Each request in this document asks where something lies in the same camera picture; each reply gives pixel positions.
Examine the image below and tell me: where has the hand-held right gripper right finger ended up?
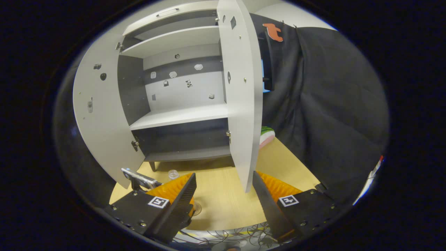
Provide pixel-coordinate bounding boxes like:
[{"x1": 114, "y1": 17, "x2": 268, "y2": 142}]
[{"x1": 252, "y1": 171, "x2": 344, "y2": 244}]

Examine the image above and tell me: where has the black backdrop cloth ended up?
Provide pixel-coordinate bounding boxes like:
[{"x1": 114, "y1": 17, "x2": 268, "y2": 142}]
[{"x1": 54, "y1": 13, "x2": 390, "y2": 210}]

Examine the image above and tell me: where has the green striped pink object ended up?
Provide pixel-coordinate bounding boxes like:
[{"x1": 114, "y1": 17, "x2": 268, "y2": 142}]
[{"x1": 259, "y1": 126, "x2": 276, "y2": 149}]

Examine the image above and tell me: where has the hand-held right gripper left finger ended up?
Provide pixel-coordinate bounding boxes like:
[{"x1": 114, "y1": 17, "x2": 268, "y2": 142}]
[{"x1": 105, "y1": 173, "x2": 197, "y2": 244}]

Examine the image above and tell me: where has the white grey cabinet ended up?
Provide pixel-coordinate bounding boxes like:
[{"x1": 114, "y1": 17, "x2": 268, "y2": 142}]
[{"x1": 116, "y1": 0, "x2": 233, "y2": 172}]

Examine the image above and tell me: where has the slim drawer handle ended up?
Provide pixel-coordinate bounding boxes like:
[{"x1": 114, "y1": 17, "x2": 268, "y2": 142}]
[{"x1": 155, "y1": 7, "x2": 180, "y2": 17}]

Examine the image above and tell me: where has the white cabinet shelf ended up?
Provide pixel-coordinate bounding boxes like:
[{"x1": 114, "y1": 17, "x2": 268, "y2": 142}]
[{"x1": 120, "y1": 26, "x2": 221, "y2": 59}]

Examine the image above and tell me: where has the clear plastic bottle green label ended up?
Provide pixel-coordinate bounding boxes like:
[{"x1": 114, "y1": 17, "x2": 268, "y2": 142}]
[{"x1": 168, "y1": 169, "x2": 203, "y2": 217}]

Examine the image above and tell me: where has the white and red object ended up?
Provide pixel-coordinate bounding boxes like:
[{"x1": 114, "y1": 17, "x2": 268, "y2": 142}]
[{"x1": 353, "y1": 155, "x2": 384, "y2": 207}]

